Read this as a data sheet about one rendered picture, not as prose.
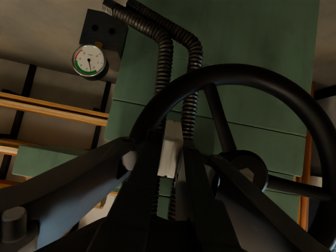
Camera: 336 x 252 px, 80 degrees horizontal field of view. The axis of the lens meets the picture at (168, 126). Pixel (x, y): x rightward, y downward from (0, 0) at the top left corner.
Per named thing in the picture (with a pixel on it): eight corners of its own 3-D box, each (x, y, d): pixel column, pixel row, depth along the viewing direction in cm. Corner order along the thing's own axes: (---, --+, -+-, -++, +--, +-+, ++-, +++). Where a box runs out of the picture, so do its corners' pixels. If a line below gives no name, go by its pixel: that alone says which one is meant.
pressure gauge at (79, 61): (111, 38, 38) (101, 79, 37) (115, 48, 42) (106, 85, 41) (78, 31, 38) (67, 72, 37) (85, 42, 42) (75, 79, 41)
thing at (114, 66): (125, 15, 42) (117, 51, 41) (132, 45, 54) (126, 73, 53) (85, 6, 41) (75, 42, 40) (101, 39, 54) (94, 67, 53)
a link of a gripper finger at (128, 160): (155, 177, 13) (111, 168, 13) (161, 150, 18) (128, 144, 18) (160, 156, 13) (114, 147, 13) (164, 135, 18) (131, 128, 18)
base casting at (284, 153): (308, 137, 45) (304, 178, 44) (223, 143, 102) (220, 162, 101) (109, 98, 43) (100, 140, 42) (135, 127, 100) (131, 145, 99)
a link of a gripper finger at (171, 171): (173, 139, 14) (183, 142, 14) (174, 120, 21) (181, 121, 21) (165, 177, 15) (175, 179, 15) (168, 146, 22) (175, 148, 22)
